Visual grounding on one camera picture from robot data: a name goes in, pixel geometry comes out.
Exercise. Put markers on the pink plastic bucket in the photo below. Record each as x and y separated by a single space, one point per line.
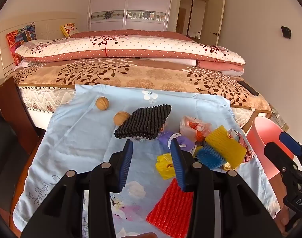
262 138

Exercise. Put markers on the blue foam net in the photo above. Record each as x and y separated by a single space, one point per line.
210 157

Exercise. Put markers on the white pink tree print quilt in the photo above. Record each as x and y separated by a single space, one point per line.
131 44

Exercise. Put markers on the black smartphone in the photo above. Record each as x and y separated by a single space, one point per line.
248 88

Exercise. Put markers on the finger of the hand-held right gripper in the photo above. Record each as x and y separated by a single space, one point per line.
291 142
274 153

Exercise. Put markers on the brown walnut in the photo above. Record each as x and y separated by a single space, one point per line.
120 119
102 103

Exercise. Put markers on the brown leaf print blanket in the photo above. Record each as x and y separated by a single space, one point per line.
141 76

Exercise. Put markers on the pink folded blanket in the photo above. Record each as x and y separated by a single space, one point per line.
220 65

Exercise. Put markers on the white folded sheet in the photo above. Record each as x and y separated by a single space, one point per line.
170 61

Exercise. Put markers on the yellow floral pillow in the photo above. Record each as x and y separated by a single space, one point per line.
69 29

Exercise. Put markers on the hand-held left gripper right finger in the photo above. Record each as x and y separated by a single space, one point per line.
177 163

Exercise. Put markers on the colourful printed pillow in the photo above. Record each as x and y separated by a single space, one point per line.
19 36

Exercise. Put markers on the person's right hand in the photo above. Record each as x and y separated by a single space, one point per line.
281 220

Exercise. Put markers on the red printed snack wrapper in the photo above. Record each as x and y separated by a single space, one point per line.
247 147

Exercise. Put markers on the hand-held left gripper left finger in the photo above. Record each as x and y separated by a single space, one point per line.
126 163

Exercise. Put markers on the black foam net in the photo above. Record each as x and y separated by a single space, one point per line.
143 122

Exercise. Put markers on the light blue floral cloth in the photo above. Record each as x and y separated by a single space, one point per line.
79 138

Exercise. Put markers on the yellow foam net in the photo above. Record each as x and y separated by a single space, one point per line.
225 146

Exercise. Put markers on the white room door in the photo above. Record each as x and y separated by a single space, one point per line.
216 12

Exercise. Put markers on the black wall fixture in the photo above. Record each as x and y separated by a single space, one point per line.
286 32

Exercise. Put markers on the gold foil wrapper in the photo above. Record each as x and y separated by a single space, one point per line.
229 166

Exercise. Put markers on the clear plastic bag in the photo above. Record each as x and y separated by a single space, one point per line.
190 126

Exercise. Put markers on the cream bed headboard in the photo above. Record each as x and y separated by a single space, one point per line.
47 29

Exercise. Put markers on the yellow plastic bag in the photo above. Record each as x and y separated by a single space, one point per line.
163 166

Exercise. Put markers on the wall sockets panel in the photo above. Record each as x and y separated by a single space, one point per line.
279 121

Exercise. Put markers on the red foam net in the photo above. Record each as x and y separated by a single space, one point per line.
170 210

